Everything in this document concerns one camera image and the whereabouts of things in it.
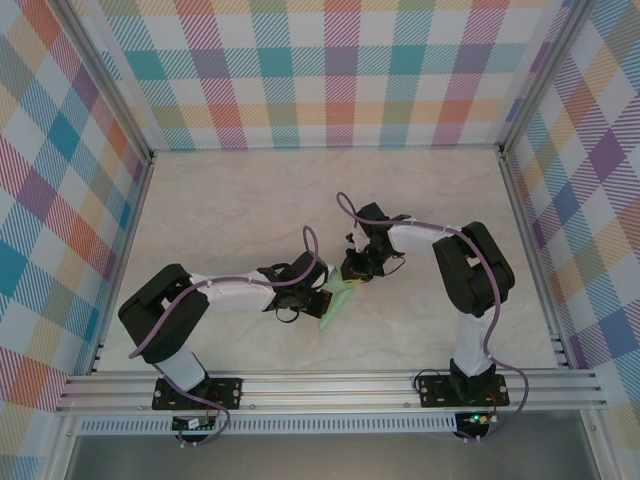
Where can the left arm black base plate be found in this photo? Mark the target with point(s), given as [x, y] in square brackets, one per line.
[237, 402]

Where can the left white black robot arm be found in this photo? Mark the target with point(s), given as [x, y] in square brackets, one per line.
[160, 320]

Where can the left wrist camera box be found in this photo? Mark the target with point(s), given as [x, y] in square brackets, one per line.
[331, 273]

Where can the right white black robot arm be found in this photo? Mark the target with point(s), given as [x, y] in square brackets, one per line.
[475, 275]

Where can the aluminium corner post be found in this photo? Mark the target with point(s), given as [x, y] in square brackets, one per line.
[107, 85]
[542, 80]

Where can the aluminium frame leg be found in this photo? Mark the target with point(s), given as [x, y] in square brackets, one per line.
[600, 450]
[60, 455]

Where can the grey metal sheet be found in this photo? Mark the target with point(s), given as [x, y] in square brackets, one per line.
[325, 460]

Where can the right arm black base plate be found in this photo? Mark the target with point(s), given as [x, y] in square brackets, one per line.
[430, 400]

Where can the long aluminium mounting rail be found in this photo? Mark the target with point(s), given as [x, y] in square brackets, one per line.
[325, 392]

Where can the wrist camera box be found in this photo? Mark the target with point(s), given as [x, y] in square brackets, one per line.
[357, 242]
[331, 273]

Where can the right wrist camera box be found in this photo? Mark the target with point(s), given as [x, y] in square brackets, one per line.
[357, 242]

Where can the light green paper sheet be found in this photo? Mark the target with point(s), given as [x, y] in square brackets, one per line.
[337, 305]

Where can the aluminium table side rail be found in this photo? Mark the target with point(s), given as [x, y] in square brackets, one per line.
[132, 220]
[525, 225]

